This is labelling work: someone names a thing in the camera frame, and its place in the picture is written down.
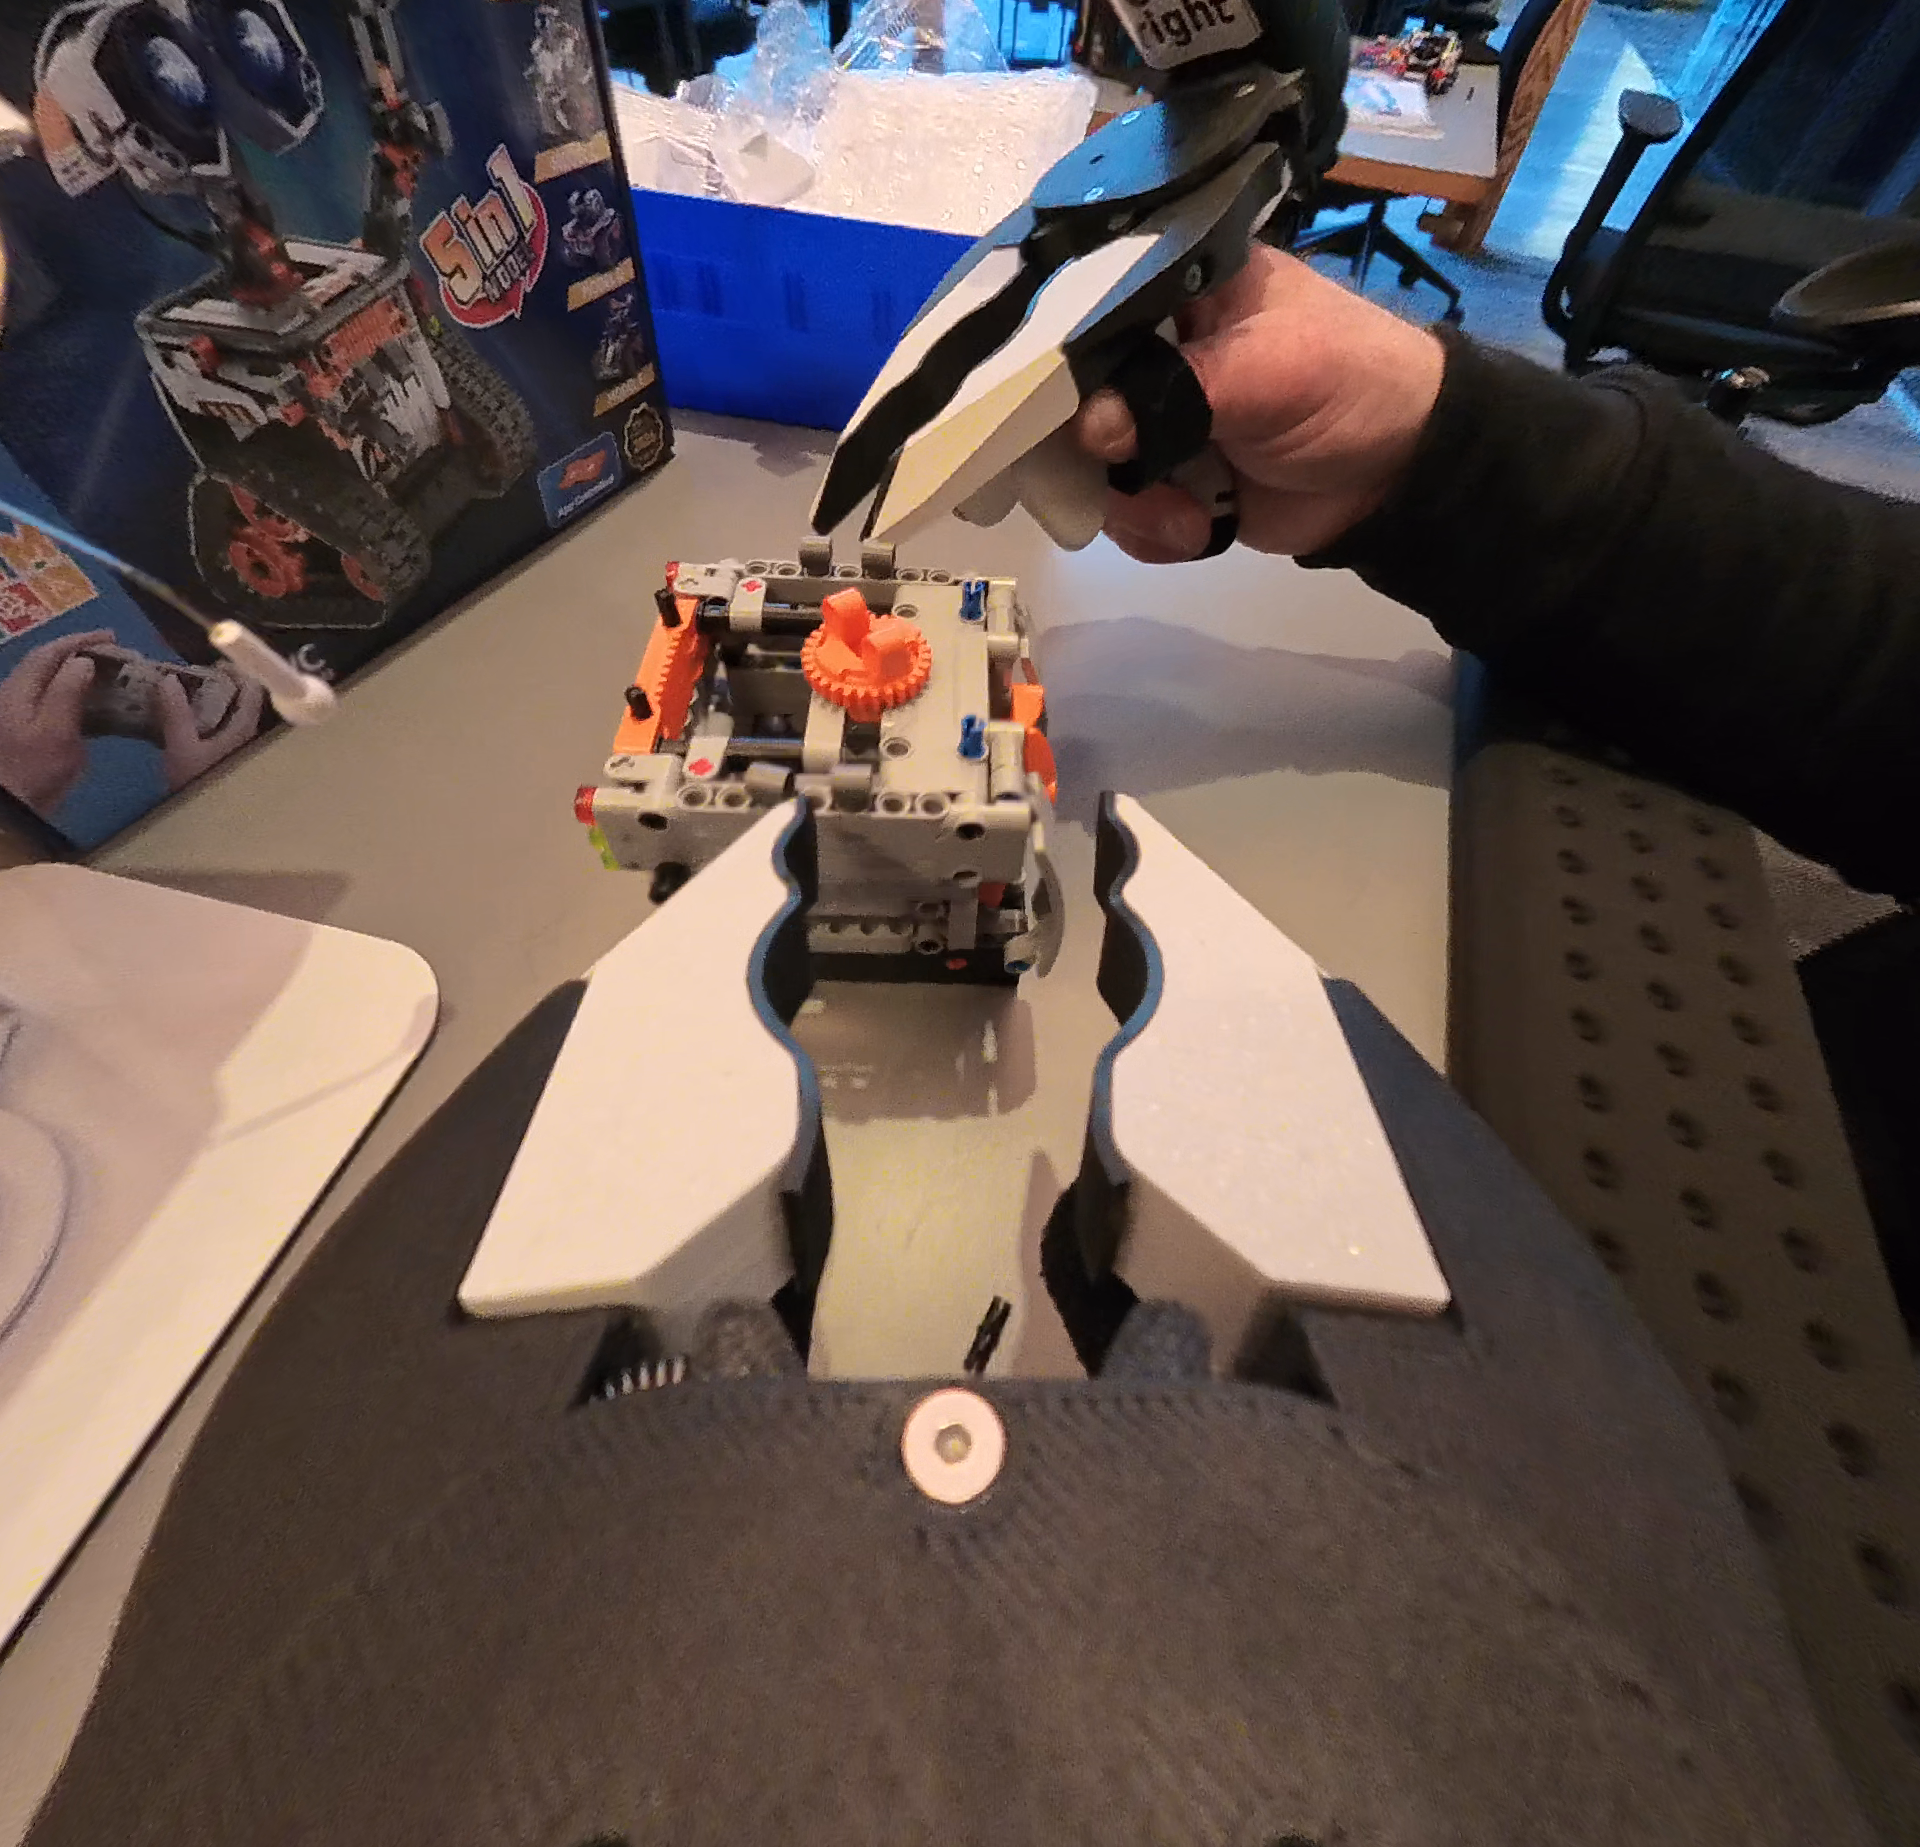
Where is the person's right hand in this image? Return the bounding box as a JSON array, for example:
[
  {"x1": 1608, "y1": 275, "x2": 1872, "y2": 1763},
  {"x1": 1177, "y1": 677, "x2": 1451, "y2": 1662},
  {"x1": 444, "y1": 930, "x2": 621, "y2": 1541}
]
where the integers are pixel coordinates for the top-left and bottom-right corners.
[{"x1": 1072, "y1": 243, "x2": 1453, "y2": 561}]

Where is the wooden office desk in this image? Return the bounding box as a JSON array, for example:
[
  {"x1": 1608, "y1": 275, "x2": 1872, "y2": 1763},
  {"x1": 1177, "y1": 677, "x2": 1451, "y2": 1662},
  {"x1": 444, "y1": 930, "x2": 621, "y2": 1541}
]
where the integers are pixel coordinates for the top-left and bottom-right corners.
[{"x1": 1327, "y1": 0, "x2": 1633, "y2": 256}]

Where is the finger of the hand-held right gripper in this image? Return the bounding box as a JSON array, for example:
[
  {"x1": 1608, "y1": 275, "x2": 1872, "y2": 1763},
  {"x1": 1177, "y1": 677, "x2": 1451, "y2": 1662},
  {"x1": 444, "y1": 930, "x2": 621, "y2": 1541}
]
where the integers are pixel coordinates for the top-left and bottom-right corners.
[
  {"x1": 859, "y1": 146, "x2": 1295, "y2": 545},
  {"x1": 808, "y1": 233, "x2": 1053, "y2": 532}
]

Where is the dark perforated pad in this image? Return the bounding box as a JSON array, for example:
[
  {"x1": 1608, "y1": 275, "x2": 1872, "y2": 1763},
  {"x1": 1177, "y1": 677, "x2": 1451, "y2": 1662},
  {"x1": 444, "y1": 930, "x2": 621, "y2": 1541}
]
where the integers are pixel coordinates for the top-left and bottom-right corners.
[{"x1": 1447, "y1": 744, "x2": 1920, "y2": 1847}]

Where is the blue robot kit box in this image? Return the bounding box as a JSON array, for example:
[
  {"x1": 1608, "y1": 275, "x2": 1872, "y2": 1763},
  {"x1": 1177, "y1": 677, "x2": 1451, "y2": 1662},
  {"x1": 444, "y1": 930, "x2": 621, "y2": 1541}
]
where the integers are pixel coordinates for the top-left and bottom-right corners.
[{"x1": 0, "y1": 0, "x2": 677, "y2": 851}]

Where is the black office chair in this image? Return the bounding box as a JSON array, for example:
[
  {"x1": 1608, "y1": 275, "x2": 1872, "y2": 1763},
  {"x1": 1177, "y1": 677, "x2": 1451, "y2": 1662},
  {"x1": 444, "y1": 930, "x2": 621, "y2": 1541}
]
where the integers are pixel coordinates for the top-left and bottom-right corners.
[{"x1": 1542, "y1": 0, "x2": 1920, "y2": 424}]

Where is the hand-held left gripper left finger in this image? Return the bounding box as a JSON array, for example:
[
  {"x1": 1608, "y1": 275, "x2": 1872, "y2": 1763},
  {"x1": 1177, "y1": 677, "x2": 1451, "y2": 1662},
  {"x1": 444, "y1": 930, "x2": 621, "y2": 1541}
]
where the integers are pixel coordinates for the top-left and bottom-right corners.
[{"x1": 455, "y1": 797, "x2": 835, "y2": 1339}]

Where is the grey orange toy block model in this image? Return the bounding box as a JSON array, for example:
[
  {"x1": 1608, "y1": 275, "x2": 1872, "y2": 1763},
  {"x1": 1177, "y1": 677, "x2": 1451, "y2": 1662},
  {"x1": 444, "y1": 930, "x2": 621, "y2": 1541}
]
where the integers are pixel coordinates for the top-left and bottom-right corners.
[{"x1": 575, "y1": 533, "x2": 1069, "y2": 986}]

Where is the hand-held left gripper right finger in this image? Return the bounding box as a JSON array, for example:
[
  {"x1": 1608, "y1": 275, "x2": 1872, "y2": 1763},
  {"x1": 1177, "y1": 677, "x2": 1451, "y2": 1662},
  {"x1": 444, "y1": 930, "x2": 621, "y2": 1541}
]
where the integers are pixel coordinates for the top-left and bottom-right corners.
[{"x1": 1051, "y1": 790, "x2": 1458, "y2": 1375}]

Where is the person's right forearm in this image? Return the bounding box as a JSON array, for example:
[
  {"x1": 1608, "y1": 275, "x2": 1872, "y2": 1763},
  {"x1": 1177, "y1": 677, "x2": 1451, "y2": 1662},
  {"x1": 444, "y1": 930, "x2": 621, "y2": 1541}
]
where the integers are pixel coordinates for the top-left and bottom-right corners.
[{"x1": 1296, "y1": 324, "x2": 1920, "y2": 905}]

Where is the metal page holder wire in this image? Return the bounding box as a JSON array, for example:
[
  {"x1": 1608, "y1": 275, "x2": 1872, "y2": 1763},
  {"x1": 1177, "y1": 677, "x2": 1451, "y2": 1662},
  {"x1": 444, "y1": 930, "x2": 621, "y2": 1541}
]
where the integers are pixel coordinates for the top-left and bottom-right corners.
[{"x1": 0, "y1": 488, "x2": 341, "y2": 725}]

